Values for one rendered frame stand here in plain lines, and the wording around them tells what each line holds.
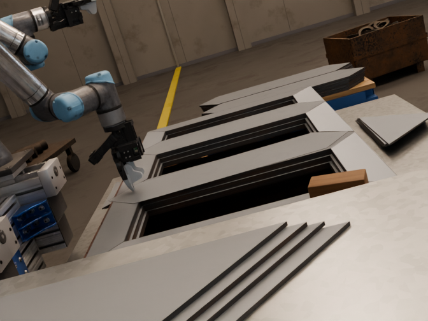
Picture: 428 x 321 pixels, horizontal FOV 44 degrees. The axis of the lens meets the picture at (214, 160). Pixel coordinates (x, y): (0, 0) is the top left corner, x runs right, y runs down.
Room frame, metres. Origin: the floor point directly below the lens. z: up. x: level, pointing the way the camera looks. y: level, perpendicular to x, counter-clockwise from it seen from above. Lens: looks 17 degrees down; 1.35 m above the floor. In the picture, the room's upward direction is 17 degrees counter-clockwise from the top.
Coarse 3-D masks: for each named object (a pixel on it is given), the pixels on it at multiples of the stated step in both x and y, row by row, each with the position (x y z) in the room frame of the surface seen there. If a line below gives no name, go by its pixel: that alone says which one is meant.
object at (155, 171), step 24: (216, 120) 2.20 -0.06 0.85; (288, 120) 1.84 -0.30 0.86; (216, 144) 1.86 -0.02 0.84; (240, 144) 1.85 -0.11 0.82; (336, 144) 1.41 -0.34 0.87; (264, 168) 1.41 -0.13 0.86; (288, 168) 1.40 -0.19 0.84; (312, 168) 1.39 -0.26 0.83; (336, 168) 1.32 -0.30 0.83; (192, 192) 1.43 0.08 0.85; (216, 192) 1.41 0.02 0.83; (144, 216) 1.40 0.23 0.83
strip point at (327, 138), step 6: (312, 132) 1.58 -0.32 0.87; (318, 132) 1.56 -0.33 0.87; (324, 132) 1.55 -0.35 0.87; (330, 132) 1.53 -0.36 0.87; (336, 132) 1.51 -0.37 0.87; (342, 132) 1.50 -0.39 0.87; (318, 138) 1.51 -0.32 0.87; (324, 138) 1.49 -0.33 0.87; (330, 138) 1.48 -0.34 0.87; (336, 138) 1.46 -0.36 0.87; (324, 144) 1.44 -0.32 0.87; (330, 144) 1.43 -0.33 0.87
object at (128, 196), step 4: (136, 184) 1.60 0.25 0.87; (136, 188) 1.56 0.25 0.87; (124, 192) 1.56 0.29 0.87; (128, 192) 1.54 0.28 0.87; (132, 192) 1.53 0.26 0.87; (136, 192) 1.52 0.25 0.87; (120, 196) 1.53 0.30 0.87; (124, 196) 1.52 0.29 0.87; (128, 196) 1.51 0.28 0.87; (132, 196) 1.50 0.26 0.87; (120, 200) 1.50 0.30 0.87; (124, 200) 1.48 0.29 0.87; (128, 200) 1.47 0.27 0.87; (132, 200) 1.46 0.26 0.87
